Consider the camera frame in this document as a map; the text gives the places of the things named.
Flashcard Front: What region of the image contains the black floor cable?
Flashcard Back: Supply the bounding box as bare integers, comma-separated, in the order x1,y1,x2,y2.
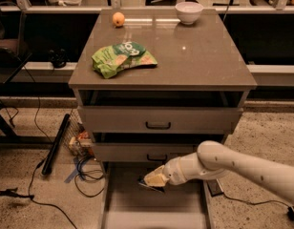
0,64,78,229

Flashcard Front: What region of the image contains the coiled black cable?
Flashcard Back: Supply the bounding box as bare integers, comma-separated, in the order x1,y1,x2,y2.
73,156,106,198

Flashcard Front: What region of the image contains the open bottom grey drawer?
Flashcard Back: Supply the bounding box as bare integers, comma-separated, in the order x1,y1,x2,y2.
99,162,214,229

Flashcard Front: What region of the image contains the middle grey drawer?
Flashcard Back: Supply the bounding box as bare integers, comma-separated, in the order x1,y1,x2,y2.
93,143,198,162

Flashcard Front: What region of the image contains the green chip bag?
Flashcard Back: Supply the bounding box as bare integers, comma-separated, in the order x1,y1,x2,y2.
92,41,158,79

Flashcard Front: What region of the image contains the cluttered wire basket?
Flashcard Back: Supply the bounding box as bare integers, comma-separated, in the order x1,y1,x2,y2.
62,109,94,156

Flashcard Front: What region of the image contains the black tube on floor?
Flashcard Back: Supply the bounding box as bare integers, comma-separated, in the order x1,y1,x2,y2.
41,114,70,176

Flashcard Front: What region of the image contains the grey drawer cabinet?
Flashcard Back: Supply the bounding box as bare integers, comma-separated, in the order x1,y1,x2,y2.
68,7,259,229

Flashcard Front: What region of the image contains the blue rxbar blueberry bar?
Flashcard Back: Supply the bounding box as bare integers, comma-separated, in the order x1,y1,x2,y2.
137,177,165,193

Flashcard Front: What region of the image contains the white ceramic bowl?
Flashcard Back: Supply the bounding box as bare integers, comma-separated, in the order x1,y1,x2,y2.
175,2,203,25

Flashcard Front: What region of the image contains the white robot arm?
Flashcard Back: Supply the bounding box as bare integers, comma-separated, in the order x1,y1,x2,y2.
143,141,294,205

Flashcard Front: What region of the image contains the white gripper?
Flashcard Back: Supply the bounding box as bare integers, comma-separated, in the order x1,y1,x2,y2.
143,157,188,187

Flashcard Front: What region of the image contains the orange fruit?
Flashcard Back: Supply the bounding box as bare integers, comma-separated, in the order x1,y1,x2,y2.
113,12,125,28

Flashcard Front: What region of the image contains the dark chair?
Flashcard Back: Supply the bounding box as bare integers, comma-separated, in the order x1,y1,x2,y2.
0,2,32,85

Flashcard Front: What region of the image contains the small black device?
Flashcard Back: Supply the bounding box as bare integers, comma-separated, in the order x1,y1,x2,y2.
49,49,68,69

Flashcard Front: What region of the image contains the black power adapter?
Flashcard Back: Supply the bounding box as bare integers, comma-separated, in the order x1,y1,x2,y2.
207,179,224,197

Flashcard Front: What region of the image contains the top grey drawer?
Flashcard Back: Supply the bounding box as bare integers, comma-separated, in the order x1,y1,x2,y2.
78,106,242,135

